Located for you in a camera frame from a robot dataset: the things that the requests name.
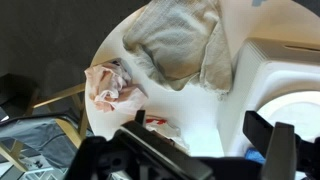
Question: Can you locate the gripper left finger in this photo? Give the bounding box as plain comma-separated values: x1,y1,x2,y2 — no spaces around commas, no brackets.
120,120,215,180

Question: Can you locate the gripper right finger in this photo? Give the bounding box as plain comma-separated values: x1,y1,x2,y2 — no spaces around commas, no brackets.
259,121,298,180

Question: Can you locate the white paper plate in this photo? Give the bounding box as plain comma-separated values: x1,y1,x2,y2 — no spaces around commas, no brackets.
256,91,320,144

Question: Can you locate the crumpled pink white cloth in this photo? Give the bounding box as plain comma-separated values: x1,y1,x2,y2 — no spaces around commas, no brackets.
84,59,150,116

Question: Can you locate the white square tray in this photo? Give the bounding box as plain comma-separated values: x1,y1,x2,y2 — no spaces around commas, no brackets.
217,37,320,158

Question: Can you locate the beige waffle towel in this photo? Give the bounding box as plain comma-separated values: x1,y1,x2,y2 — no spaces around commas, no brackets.
122,0,234,98

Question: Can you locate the dark grey fabric bag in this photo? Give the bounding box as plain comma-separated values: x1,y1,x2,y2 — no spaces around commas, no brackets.
0,112,88,170

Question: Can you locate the gold table leg frame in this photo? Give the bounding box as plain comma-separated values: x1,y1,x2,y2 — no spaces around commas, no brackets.
0,81,90,173

